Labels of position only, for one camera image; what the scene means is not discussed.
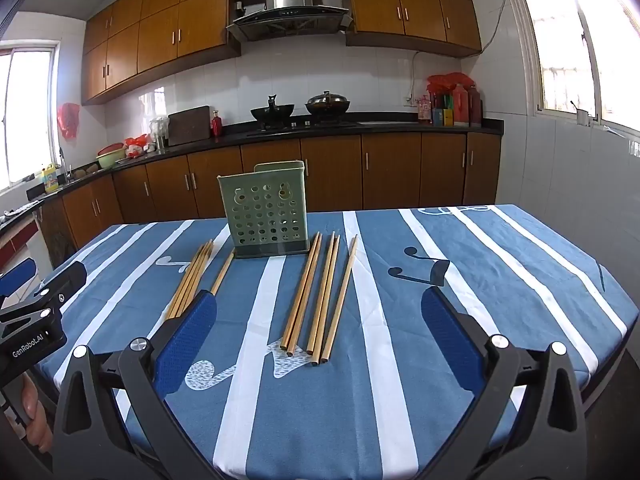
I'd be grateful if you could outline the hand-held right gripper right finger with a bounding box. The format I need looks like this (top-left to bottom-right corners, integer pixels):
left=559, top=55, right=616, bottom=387
left=421, top=286, right=590, bottom=480

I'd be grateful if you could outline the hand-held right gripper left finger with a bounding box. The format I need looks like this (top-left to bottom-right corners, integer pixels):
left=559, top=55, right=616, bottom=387
left=52, top=287, right=221, bottom=480

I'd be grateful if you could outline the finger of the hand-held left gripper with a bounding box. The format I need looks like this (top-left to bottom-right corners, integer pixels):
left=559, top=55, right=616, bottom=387
left=34, top=261, right=89, bottom=311
left=0, top=257, right=38, bottom=298

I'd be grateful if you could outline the green perforated chopstick holder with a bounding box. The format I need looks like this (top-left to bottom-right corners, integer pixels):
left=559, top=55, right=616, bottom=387
left=216, top=160, right=311, bottom=260

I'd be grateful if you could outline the person's left hand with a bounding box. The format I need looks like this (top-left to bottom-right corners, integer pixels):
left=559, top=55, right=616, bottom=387
left=19, top=375, right=55, bottom=455

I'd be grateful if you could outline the blue white striped tablecloth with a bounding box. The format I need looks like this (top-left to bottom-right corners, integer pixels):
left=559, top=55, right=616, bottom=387
left=37, top=204, right=628, bottom=478

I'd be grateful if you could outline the green plastic basin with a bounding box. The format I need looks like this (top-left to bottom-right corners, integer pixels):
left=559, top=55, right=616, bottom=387
left=96, top=144, right=127, bottom=170

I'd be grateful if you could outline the red white plastic bag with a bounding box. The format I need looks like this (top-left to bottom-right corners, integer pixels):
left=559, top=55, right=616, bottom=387
left=123, top=134, right=150, bottom=159

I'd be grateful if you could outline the glass jar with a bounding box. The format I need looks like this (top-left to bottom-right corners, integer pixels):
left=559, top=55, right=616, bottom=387
left=150, top=116, right=169, bottom=152

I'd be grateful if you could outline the dark wooden cutting board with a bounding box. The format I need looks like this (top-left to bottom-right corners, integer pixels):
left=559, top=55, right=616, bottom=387
left=167, top=105, right=212, bottom=147

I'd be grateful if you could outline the black kitchen countertop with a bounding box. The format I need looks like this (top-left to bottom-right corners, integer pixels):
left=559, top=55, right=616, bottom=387
left=26, top=118, right=504, bottom=202

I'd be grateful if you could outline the tall red sauce bottle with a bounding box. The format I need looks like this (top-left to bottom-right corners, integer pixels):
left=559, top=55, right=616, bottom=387
left=451, top=84, right=470, bottom=127

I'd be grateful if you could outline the dark red sauce bottle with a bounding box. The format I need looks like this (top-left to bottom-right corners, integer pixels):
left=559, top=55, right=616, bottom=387
left=467, top=86, right=483, bottom=127

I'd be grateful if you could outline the gas stove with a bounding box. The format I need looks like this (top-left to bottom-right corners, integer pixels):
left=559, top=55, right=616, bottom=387
left=246, top=119, right=359, bottom=134

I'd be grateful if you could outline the red plastic bag over bottles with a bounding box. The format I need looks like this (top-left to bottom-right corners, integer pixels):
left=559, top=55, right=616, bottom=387
left=426, top=72, right=476, bottom=95

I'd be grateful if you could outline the black wok with lid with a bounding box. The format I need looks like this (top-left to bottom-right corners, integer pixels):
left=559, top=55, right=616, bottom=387
left=305, top=91, right=352, bottom=123

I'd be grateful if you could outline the steel range hood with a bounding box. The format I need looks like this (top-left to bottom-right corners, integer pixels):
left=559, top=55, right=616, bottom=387
left=226, top=0, right=355, bottom=41

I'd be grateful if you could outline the red plastic bag on wall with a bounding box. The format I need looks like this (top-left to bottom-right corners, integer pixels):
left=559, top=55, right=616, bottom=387
left=57, top=102, right=81, bottom=141

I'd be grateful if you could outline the window with white frame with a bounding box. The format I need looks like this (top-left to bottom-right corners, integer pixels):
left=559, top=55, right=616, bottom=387
left=506, top=0, right=640, bottom=136
left=0, top=42, right=62, bottom=192

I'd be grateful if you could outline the brown wall cabinet unit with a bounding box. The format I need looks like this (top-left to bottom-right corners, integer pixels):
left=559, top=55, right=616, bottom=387
left=345, top=0, right=483, bottom=58
left=80, top=0, right=243, bottom=107

